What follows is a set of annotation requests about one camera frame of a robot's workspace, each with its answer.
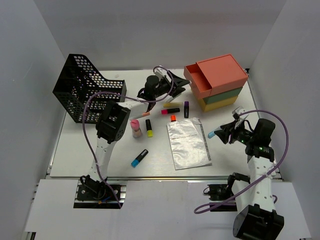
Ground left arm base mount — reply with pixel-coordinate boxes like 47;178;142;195
73;175;126;210

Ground pink glue bottle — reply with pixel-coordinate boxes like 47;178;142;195
130;119;143;138

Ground white safety instruction booklet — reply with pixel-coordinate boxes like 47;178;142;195
166;117;212;171

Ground green drawer box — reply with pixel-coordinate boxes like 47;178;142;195
202;87;243;105

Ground orange black highlighter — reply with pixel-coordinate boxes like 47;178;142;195
170;115;176;122

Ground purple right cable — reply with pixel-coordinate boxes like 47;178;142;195
193;109;290;215

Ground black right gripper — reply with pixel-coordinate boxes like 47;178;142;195
214;119;257;145

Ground blue black highlighter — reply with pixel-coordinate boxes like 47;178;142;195
131;149;149;168

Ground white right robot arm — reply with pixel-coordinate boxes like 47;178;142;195
214;118;285;240

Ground yellow black highlighter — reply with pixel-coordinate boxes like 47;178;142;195
145;119;153;138

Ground black mesh file holder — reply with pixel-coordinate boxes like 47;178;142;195
52;54;127;124

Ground pink black highlighter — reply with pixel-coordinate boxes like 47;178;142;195
161;107;180;115

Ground pastel orange highlighter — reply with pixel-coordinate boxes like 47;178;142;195
130;112;150;120

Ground purple black highlighter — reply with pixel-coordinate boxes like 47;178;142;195
183;101;189;119

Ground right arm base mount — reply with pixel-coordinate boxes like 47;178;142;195
203;172;250;212

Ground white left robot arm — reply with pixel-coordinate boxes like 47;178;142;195
88;70;190;182

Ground purple cable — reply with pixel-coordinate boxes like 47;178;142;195
193;109;290;215
82;65;176;210

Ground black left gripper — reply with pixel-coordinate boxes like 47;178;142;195
153;71;190;100

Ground pastel green highlighter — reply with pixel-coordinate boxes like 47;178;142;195
166;93;181;103

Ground yellow bottom drawer box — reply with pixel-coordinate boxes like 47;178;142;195
197;96;238;112

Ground pastel yellow highlighter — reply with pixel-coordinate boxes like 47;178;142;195
163;101;183;108

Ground coral top drawer box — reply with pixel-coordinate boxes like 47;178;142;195
183;54;248;99

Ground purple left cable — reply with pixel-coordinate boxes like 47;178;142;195
82;65;176;210

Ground pastel blue highlighter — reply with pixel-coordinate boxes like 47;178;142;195
207;131;216;139

